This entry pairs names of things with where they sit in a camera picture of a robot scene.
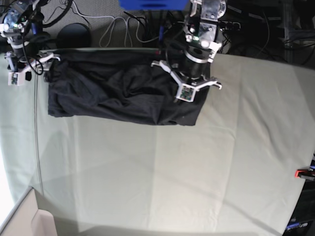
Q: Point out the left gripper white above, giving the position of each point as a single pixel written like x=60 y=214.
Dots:
x=187 y=87

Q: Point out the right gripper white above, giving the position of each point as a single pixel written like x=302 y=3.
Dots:
x=19 y=72

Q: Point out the black t-shirt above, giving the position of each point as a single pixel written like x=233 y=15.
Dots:
x=118 y=85

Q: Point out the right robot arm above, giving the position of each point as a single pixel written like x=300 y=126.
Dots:
x=22 y=26

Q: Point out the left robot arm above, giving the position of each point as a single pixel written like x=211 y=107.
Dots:
x=201 y=28

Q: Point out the black round base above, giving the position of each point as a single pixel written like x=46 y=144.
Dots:
x=76 y=35

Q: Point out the black power strip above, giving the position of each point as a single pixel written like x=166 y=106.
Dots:
x=229 y=26

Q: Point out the light green table cloth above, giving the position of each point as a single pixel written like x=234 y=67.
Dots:
x=232 y=174

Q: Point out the blue plastic box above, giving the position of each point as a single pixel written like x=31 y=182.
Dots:
x=153 y=4

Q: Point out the beige side table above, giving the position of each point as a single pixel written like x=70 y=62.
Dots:
x=26 y=219

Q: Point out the red black clamp right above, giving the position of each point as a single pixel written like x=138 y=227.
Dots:
x=307 y=174

